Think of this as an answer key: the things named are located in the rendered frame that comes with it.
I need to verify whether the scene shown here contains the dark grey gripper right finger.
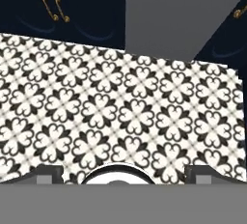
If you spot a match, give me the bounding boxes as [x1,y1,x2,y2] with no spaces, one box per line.
[185,164,247,185]

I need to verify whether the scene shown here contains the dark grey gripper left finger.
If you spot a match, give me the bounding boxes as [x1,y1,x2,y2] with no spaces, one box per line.
[0,164,65,185]

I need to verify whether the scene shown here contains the white round black-rimmed thing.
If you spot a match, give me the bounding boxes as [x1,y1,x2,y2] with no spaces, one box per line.
[80,162,157,185]

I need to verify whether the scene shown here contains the grey range hood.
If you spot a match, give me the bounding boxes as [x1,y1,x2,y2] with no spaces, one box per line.
[124,0,247,63]

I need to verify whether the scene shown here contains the gold cupboard handle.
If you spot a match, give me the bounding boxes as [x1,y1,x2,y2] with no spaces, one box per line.
[41,0,60,22]
[233,5,247,19]
[53,0,71,24]

